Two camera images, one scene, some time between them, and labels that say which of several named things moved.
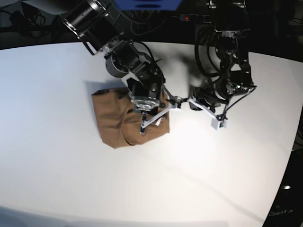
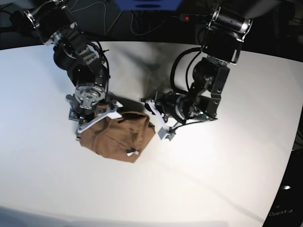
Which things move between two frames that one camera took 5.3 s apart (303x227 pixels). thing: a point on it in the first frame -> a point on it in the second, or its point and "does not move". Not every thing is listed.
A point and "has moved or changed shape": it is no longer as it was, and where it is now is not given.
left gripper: [215, 91] -> [168, 104]
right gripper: [146, 98] -> [83, 102]
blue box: [148, 5] does not move
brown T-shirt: [120, 125] has moved or changed shape
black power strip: [196, 18] does not move
